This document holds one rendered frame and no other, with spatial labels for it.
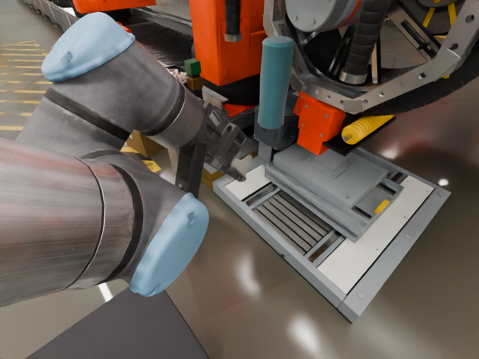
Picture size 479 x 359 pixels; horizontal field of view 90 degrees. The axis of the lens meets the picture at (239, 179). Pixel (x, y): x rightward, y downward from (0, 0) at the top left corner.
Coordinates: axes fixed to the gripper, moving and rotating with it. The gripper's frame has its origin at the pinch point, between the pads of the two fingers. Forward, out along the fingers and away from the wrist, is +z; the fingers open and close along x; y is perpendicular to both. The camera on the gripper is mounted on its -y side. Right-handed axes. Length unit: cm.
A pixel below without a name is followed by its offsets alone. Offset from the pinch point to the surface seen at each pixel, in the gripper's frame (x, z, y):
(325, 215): -3, 59, 8
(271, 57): 15.8, 2.4, 32.5
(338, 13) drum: -1.8, -5.5, 39.0
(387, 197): -16, 72, 29
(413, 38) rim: -10, 13, 52
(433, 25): -3, 41, 84
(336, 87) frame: 4.1, 20.4, 39.4
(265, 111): 17.9, 15.3, 22.9
